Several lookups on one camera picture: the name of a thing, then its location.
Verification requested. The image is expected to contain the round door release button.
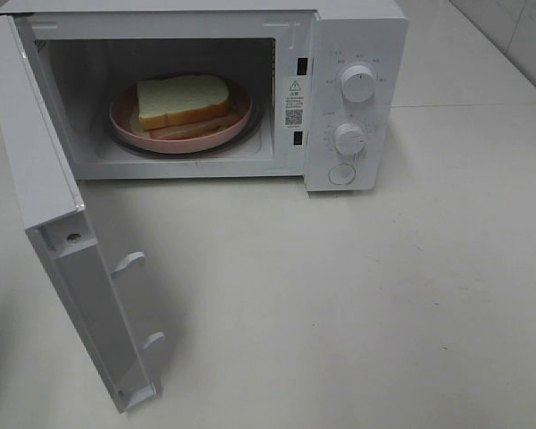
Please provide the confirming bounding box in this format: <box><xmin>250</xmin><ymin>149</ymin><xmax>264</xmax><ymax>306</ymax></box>
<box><xmin>328</xmin><ymin>164</ymin><xmax>356</xmax><ymax>186</ymax></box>

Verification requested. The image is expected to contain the white bread slice top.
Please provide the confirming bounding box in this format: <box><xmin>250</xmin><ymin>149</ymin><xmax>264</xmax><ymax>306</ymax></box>
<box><xmin>137</xmin><ymin>74</ymin><xmax>231</xmax><ymax>131</ymax></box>

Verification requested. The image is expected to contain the pink round plate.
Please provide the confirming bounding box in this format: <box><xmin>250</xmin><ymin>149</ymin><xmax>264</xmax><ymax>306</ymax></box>
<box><xmin>109</xmin><ymin>72</ymin><xmax>253</xmax><ymax>152</ymax></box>

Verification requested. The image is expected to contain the lower white timer knob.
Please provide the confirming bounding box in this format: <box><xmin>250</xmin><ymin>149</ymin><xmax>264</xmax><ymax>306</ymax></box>
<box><xmin>332</xmin><ymin>122</ymin><xmax>366</xmax><ymax>156</ymax></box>

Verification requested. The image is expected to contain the white warning label sticker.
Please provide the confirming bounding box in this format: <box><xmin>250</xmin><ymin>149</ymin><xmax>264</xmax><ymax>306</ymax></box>
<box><xmin>281</xmin><ymin>75</ymin><xmax>310</xmax><ymax>130</ymax></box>

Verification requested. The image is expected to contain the white microwave oven body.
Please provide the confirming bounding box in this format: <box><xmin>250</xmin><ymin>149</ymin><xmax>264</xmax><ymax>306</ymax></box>
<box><xmin>0</xmin><ymin>1</ymin><xmax>407</xmax><ymax>191</ymax></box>

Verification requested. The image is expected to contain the upper white power knob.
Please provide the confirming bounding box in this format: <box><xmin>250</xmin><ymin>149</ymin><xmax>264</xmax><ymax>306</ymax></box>
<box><xmin>339</xmin><ymin>62</ymin><xmax>378</xmax><ymax>103</ymax></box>

